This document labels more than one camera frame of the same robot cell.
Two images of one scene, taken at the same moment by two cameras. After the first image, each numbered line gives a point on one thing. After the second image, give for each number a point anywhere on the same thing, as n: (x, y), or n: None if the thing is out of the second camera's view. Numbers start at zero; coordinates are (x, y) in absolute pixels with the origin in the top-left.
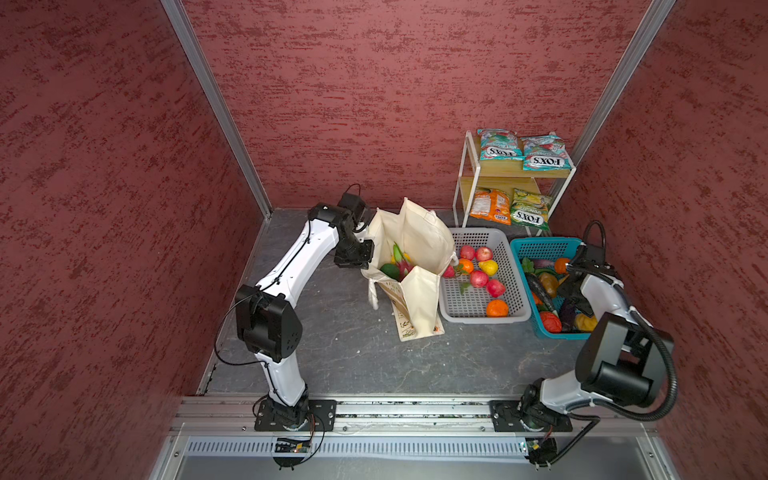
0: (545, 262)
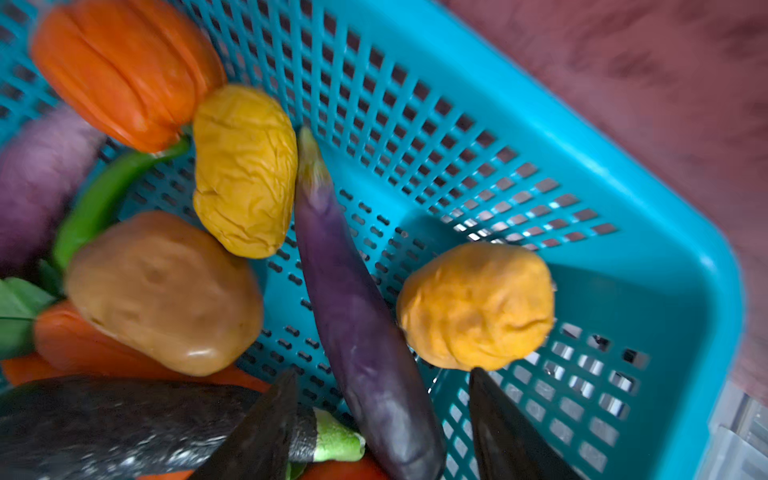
0: (41, 168)
